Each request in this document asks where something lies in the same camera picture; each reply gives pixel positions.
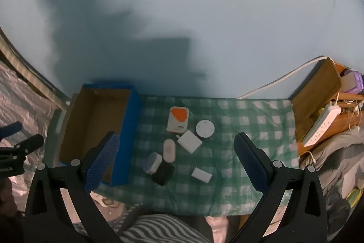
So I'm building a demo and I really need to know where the green checked cloth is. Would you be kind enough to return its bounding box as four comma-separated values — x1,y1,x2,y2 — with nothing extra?
97,95,300,217

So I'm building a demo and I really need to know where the white power strip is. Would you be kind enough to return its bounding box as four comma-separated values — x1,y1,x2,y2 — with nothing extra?
301,105,341,147

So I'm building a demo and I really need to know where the purple container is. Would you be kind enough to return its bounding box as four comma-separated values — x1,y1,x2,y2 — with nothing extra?
341,69,364,94

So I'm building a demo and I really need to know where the checked fabric trim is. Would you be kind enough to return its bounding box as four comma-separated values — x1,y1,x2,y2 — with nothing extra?
0,29,69,107

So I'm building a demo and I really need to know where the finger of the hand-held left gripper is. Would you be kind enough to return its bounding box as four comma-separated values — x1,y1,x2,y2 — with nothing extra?
0,134,45,176
0,122,23,139

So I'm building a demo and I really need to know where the white oval case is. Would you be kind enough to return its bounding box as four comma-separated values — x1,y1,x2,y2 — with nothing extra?
163,139,176,164

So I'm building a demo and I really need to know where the yellow green item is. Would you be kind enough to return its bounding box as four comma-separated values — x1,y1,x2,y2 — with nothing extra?
345,185,364,207

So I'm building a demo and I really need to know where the black rectangular box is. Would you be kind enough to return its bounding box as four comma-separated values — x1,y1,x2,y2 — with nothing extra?
152,161,175,186

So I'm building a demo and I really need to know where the white charger with prongs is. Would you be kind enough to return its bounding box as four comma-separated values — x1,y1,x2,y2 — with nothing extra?
176,130,203,153

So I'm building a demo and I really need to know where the white cable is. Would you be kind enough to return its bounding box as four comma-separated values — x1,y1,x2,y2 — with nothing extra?
237,55,328,99

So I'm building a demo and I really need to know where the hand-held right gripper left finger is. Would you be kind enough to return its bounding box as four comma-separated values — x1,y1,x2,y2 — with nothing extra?
24,131,120,243

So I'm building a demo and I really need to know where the round white device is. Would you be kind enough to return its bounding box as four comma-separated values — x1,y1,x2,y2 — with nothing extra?
196,119,215,139

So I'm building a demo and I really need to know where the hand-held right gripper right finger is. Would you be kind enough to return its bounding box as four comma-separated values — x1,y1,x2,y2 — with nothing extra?
227,132,328,243

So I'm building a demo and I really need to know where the silver crinkled sheet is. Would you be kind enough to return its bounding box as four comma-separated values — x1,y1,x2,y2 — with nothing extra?
0,61,62,215

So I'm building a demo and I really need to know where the orange and white device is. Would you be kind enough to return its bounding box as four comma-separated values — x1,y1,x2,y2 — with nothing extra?
166,106,190,133

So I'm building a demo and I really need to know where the grey white striped cloth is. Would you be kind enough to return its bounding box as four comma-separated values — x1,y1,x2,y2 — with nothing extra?
74,213,211,243

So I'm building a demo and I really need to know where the wooden shelf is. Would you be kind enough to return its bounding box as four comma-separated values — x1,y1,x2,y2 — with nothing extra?
290,57,364,147

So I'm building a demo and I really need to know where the blue cardboard box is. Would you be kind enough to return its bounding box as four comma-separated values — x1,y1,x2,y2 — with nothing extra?
58,84,142,187

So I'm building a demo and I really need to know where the small white flat adapter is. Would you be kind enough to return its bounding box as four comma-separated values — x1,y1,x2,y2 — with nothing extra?
191,167,213,184

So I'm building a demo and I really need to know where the small white grey box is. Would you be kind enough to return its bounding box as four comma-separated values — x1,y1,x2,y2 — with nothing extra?
143,152,163,174

